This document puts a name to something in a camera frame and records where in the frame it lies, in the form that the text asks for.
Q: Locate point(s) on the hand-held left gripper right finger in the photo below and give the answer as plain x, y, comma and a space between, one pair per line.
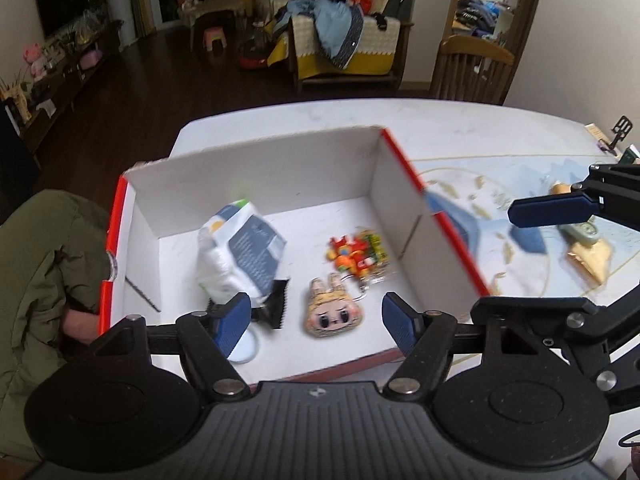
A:
400, 322

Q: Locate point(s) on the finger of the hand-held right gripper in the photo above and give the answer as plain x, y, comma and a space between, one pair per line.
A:
550, 310
550, 210

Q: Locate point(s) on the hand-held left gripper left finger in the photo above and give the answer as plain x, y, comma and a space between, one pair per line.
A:
232, 322

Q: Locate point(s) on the orange squishy toy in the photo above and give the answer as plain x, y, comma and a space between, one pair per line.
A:
560, 188

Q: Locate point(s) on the white round lid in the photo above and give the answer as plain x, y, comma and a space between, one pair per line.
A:
247, 351

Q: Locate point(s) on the toast shaped squishy toy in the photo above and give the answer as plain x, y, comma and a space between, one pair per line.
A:
592, 262

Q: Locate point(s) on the white and blue packet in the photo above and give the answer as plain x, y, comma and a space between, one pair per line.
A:
250, 245

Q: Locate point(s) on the bag of colourful candy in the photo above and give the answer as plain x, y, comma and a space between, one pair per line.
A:
357, 255

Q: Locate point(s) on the white cardboard box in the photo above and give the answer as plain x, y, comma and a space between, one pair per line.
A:
280, 185

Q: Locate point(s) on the yellow paper card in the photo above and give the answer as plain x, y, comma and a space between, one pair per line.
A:
595, 131

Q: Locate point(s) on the dark green box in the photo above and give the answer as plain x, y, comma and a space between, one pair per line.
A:
632, 154

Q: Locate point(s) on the black phone stand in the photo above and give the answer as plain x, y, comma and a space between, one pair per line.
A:
621, 127

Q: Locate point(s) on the wooden dining chair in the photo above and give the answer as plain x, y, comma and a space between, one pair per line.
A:
475, 50

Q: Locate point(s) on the bed with scattered clothes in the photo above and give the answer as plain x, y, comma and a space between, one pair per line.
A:
475, 12

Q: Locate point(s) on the sofa with yellow cover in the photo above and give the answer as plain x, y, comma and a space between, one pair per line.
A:
365, 60

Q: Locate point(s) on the red round floor object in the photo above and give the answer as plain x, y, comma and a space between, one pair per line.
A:
252, 57

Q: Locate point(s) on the pile of blue clothes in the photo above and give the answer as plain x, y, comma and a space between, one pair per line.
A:
332, 25

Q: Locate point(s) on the pink plastic stool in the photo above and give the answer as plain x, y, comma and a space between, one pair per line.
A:
215, 35

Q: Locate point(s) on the dark wooden television cabinet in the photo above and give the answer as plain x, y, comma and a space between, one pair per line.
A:
65, 85

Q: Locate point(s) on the small pink bag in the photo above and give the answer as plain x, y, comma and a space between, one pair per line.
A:
89, 60

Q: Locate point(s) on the low coffee table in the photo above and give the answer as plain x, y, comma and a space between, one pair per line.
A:
215, 7

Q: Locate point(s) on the pink pig plush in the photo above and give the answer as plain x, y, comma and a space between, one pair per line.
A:
35, 57

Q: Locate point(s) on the black television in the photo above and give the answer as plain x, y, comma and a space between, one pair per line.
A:
60, 0

